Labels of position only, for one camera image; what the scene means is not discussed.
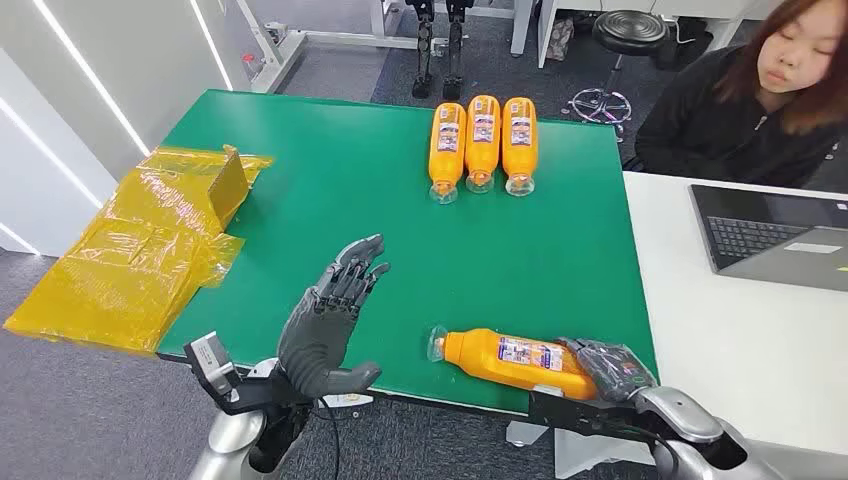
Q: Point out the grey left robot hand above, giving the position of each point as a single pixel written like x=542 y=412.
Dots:
x=314 y=338

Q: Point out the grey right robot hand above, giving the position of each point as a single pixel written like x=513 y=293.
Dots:
x=609 y=371

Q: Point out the orange juice bottle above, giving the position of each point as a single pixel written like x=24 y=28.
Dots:
x=510 y=361
x=519 y=139
x=447 y=142
x=482 y=136

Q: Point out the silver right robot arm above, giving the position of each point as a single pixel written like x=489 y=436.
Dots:
x=689 y=414

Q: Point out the green table mat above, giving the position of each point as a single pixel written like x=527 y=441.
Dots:
x=371 y=199

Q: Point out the yellow film wrapped cardboard box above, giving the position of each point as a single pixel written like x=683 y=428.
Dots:
x=146 y=252

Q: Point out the dark grey laptop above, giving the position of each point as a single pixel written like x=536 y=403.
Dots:
x=755 y=232

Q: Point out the person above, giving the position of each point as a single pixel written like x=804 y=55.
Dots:
x=729 y=119

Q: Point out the black robot leg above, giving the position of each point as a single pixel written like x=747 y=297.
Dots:
x=454 y=53
x=424 y=53

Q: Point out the patterned bag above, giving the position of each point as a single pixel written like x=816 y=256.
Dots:
x=560 y=38

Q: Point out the black round stool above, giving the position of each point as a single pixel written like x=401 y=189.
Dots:
x=629 y=30

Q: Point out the white background desk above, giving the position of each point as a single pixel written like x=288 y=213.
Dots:
x=662 y=5

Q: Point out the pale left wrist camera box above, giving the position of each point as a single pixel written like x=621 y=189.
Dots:
x=212 y=361

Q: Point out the white metal gantry frame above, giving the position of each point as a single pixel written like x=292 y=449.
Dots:
x=285 y=50

